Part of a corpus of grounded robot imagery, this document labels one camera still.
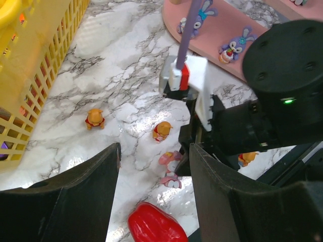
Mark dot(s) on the red bell pepper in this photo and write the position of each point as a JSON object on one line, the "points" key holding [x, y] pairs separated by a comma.
{"points": [[148, 223]]}

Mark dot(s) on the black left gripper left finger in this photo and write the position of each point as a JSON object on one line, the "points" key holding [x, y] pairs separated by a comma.
{"points": [[74, 205]]}

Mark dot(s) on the yellow plastic shopping basket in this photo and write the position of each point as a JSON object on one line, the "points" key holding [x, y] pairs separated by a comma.
{"points": [[35, 38]]}

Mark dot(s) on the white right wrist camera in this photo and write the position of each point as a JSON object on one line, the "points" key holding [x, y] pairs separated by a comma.
{"points": [[189, 83]]}

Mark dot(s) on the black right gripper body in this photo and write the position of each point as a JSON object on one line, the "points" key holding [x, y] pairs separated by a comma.
{"points": [[239, 129]]}

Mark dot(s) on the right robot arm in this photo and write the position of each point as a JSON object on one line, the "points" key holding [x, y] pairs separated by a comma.
{"points": [[283, 67]]}

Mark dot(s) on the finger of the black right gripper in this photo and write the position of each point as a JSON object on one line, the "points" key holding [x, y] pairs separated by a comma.
{"points": [[183, 167]]}

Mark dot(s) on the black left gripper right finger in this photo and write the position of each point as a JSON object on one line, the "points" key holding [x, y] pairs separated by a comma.
{"points": [[233, 207]]}

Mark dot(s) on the pink three-tier shelf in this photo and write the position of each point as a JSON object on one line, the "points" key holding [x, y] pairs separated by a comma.
{"points": [[229, 23]]}

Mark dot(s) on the pink pig toy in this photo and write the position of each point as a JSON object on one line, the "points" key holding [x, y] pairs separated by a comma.
{"points": [[170, 160]]}

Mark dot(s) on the purple flower toy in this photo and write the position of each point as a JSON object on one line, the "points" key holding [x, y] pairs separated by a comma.
{"points": [[299, 2]]}

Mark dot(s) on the orange bear toy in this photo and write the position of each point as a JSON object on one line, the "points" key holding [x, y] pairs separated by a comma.
{"points": [[245, 158], [94, 119], [161, 131]]}

